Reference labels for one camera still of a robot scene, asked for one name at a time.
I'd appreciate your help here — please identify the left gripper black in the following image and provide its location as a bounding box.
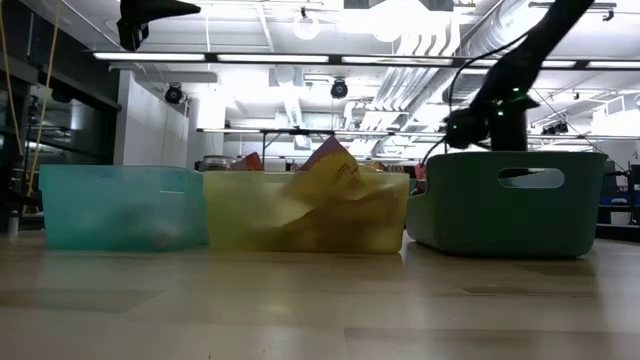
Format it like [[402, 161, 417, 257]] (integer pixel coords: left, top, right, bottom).
[[117, 0, 202, 52]]

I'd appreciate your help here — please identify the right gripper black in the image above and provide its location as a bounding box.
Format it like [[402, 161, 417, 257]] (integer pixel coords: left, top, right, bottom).
[[491, 97, 541, 153]]

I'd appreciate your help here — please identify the silver soda can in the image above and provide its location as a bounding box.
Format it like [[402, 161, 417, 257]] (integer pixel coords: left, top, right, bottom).
[[195, 155, 234, 173]]

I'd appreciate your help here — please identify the dark green plastic bin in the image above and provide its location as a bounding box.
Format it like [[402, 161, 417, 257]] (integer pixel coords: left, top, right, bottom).
[[405, 151, 609, 259]]

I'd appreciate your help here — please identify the red background object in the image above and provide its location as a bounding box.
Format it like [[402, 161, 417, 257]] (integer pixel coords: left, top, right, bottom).
[[413, 163, 430, 195]]

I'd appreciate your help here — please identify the long ceiling light strip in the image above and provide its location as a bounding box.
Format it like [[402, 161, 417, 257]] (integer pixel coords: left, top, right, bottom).
[[92, 51, 640, 71]]

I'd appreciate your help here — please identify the black ceiling track fixture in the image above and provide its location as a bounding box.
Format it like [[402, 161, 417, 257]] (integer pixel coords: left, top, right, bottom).
[[528, 1, 617, 22]]

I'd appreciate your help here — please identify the blue background object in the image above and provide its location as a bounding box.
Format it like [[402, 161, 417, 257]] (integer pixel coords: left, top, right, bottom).
[[598, 192, 640, 207]]

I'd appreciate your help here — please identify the round white ceiling lamp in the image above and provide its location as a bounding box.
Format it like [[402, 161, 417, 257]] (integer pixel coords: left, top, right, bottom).
[[292, 14, 321, 42]]

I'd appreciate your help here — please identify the orange background object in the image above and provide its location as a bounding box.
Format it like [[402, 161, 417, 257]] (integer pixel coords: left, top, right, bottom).
[[234, 151, 265, 172]]

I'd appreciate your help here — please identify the light teal translucent bin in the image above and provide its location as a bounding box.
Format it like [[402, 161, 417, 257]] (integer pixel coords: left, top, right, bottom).
[[38, 164, 210, 252]]

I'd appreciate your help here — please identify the yellow translucent bin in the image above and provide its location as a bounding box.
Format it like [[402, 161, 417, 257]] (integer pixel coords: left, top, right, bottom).
[[202, 170, 411, 255]]

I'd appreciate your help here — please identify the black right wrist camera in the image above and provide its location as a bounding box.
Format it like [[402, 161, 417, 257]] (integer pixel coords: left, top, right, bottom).
[[442, 106, 491, 151]]

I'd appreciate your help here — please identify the silver ventilation duct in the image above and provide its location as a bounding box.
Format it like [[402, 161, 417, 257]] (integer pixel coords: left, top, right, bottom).
[[442, 0, 556, 104]]

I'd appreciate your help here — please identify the yellow hanging cord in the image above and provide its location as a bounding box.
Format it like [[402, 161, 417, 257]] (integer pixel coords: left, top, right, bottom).
[[22, 0, 62, 214]]

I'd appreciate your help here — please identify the black metal table frame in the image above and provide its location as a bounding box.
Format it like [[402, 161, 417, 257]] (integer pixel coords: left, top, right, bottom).
[[259, 128, 337, 172]]

